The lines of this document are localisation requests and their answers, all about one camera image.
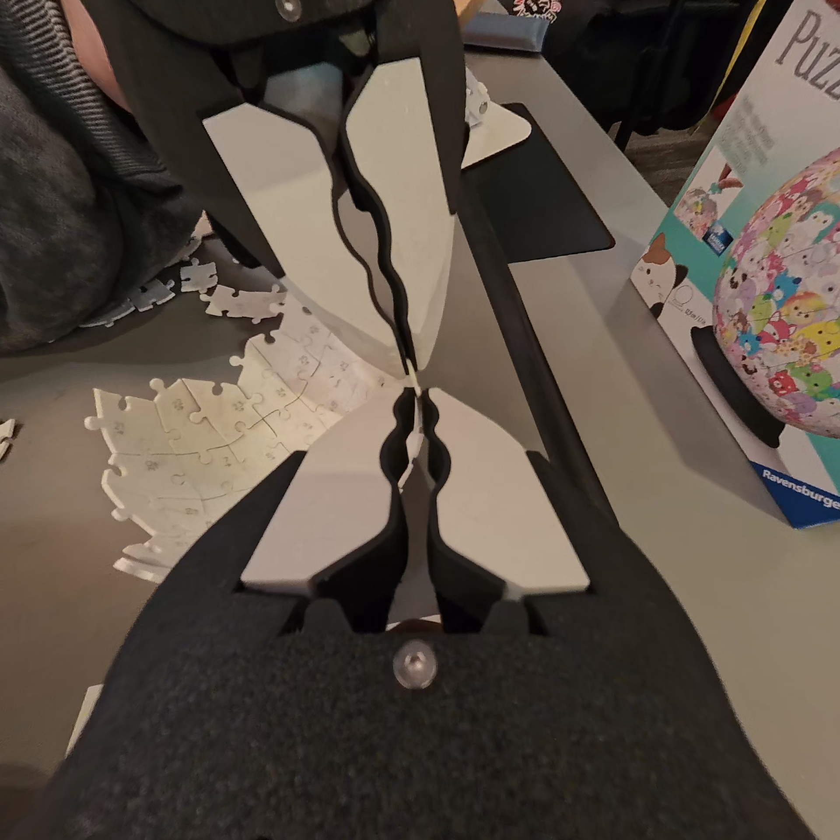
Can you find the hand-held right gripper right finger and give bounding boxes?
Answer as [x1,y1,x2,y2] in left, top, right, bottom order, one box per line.
[423,388,592,599]

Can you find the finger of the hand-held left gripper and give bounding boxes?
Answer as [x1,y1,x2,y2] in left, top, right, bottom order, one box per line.
[204,105,416,379]
[342,56,463,371]

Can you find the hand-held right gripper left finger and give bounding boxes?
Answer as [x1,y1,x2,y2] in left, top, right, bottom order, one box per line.
[241,389,418,598]

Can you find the partly built white puzzle ball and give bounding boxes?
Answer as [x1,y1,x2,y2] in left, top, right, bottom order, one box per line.
[86,305,421,586]

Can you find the pile of loose puzzle pieces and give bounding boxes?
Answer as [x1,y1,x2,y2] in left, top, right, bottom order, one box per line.
[79,217,287,332]

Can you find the colourful puzzle ball box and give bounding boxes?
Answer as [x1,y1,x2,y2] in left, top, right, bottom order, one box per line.
[629,0,840,530]

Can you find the person's left hand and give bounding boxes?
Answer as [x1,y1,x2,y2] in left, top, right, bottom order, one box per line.
[66,0,135,114]

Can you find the white flat base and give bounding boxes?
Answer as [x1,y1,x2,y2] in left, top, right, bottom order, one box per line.
[460,66,534,173]

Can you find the black mat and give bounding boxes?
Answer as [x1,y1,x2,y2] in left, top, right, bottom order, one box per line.
[466,103,616,266]

